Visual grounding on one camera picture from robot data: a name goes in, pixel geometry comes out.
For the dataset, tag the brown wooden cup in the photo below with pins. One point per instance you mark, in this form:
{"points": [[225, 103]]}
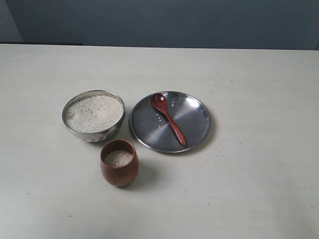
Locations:
{"points": [[119, 163]]}

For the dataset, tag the red wooden spoon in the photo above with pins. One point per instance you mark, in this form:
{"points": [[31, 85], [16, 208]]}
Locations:
{"points": [[159, 102]]}

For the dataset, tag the steel bowl of rice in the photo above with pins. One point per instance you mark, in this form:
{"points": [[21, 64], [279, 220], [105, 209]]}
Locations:
{"points": [[94, 116]]}

